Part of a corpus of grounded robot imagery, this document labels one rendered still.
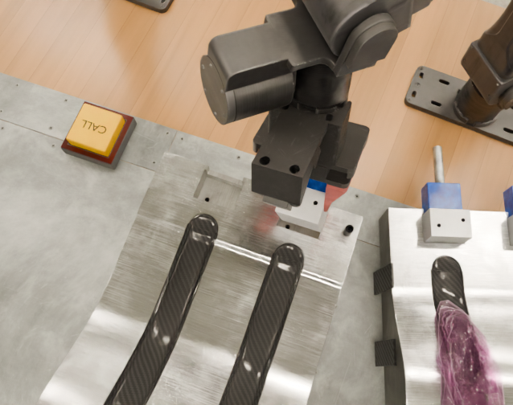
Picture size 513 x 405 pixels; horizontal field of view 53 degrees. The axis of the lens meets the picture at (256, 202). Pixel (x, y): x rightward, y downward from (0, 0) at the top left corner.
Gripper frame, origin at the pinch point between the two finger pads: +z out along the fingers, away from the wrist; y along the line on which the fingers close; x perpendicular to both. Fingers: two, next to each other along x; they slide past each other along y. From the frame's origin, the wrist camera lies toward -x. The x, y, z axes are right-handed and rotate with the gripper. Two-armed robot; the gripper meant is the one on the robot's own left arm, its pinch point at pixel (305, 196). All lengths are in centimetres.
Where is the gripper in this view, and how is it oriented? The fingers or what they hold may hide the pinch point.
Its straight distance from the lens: 57.6
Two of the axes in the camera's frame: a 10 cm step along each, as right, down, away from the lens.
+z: 0.0, 6.5, 7.6
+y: 9.3, 2.9, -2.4
